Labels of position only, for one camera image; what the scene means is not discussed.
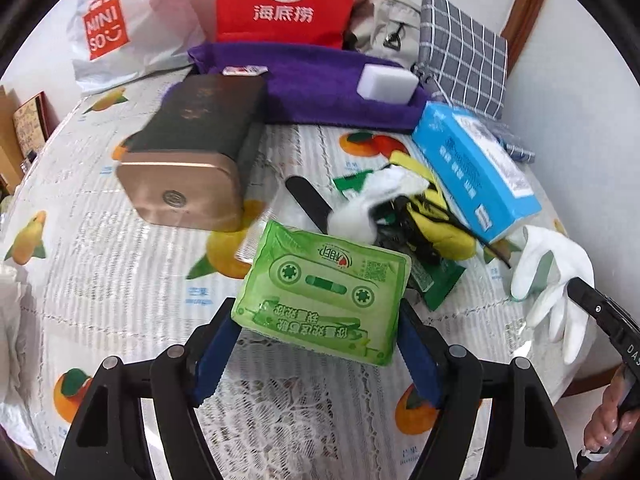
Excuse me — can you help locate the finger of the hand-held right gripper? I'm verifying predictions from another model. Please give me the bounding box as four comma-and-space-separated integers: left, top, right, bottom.
565, 277, 640, 348

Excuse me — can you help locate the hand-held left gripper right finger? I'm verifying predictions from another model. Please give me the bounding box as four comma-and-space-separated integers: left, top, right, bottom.
397, 300, 582, 480

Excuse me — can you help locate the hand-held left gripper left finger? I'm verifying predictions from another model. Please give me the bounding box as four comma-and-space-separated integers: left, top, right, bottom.
54, 297, 241, 480

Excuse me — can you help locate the white coated glove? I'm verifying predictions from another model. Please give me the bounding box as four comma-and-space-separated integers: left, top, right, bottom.
510, 225, 596, 366

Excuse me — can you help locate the green tissue packet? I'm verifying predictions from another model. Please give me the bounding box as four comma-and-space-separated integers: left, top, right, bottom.
232, 220, 413, 367

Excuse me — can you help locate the yellow pouch with black straps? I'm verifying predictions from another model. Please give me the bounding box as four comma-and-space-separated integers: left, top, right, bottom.
387, 150, 478, 261

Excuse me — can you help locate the dark green snack packet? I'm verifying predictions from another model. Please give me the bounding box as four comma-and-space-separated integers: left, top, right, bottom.
407, 255, 468, 311

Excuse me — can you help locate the fruit print tablecloth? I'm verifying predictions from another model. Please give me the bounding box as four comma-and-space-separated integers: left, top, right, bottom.
0, 75, 616, 480

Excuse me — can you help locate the dark blue patterned cloth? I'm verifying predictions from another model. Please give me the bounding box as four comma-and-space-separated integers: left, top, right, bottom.
492, 120, 536, 165

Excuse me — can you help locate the black nail file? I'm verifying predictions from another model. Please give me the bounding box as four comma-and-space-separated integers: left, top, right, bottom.
285, 175, 336, 233

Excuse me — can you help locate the blue cardboard box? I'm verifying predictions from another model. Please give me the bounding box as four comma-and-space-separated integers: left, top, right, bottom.
411, 101, 543, 245

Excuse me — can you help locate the green white wrapper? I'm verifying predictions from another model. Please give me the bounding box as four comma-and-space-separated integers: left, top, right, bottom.
334, 170, 375, 198

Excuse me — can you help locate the white crumpled cloth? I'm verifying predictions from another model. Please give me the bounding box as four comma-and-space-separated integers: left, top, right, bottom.
0, 265, 42, 451

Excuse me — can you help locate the bronze and black tin box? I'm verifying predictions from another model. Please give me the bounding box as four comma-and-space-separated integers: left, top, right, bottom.
116, 74, 267, 233

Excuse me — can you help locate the grey checked cloth bag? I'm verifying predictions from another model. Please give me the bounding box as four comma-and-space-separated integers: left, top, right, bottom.
417, 0, 508, 121

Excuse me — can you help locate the white sponge block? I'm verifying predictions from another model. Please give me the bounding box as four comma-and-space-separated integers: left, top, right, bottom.
356, 64, 420, 105

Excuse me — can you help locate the purple towel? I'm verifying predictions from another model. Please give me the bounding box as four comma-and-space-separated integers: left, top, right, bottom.
187, 42, 431, 128

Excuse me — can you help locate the brown patterned box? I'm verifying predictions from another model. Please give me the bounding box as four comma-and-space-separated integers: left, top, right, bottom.
12, 91, 51, 158

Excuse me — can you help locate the white plastic shopping bag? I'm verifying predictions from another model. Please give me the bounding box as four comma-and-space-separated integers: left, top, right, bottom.
70, 0, 221, 93

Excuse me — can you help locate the grey fabric bag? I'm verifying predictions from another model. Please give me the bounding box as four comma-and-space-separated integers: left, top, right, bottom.
344, 0, 426, 68

